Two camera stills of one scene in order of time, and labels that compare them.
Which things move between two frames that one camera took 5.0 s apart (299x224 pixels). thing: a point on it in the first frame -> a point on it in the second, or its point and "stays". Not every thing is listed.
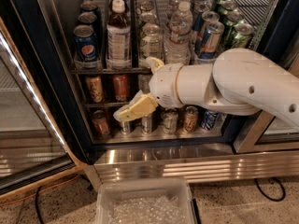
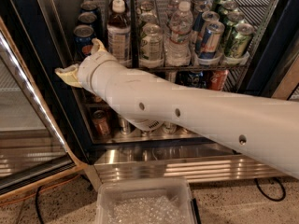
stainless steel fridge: x=91 y=46 stays
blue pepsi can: x=85 y=43 stays
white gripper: x=164 y=84 -> x=90 y=69
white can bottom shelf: x=170 y=120 stays
